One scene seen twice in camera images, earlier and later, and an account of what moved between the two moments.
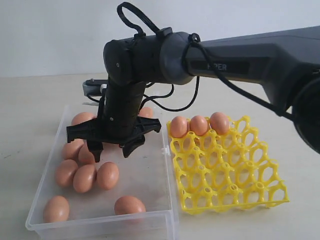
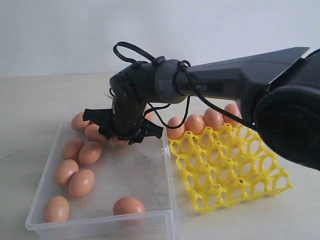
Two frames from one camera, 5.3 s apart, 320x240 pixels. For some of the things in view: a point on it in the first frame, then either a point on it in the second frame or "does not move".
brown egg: [146, 111] does not move
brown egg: [85, 156] does not move
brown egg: [219, 122] → [213, 118]
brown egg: [107, 175] → [232, 109]
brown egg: [65, 172] does not move
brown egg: [129, 204] does not move
